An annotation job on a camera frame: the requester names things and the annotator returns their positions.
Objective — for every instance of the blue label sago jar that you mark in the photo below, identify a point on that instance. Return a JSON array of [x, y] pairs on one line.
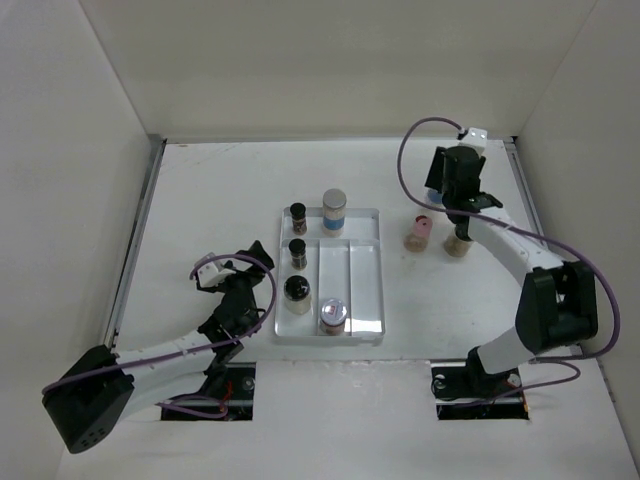
[[433, 198]]

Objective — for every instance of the white lid orange label jar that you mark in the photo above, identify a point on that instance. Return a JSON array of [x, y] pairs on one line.
[[332, 317]]

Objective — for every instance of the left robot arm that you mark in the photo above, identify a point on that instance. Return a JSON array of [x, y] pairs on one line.
[[104, 387]]

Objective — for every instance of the black knob cap grinder bottle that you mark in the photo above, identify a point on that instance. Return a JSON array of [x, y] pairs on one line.
[[297, 294]]

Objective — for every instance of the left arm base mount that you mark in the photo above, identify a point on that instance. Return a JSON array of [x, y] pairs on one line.
[[226, 396]]

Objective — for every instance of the right black knob grinder bottle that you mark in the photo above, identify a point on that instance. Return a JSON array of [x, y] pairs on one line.
[[457, 244]]

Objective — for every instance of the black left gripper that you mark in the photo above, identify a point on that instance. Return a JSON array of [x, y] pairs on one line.
[[259, 263]]

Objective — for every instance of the small black cap spice bottle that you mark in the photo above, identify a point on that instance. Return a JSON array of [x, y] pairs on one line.
[[297, 212]]

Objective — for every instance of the pink cap seasoning bottle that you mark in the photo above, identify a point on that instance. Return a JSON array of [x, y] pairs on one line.
[[418, 237]]

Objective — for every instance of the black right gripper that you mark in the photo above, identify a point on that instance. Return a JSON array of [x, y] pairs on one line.
[[437, 169]]

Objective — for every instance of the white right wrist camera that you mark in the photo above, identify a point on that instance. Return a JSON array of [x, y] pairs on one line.
[[474, 138]]

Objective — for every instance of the aluminium table edge rail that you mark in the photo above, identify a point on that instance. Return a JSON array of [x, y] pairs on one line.
[[115, 312]]

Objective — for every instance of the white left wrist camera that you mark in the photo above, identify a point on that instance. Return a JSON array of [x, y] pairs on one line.
[[209, 272]]

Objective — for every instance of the silver lid beige jar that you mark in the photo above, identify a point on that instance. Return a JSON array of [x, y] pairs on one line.
[[334, 211]]

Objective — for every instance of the white plastic organizer tray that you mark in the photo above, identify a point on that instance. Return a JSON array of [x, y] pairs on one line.
[[347, 268]]

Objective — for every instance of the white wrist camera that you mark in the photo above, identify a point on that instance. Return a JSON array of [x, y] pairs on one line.
[[474, 138], [209, 272]]

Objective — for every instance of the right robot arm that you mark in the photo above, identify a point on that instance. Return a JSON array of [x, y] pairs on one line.
[[557, 303]]

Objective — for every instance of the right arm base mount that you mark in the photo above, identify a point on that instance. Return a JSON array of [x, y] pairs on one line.
[[464, 391]]

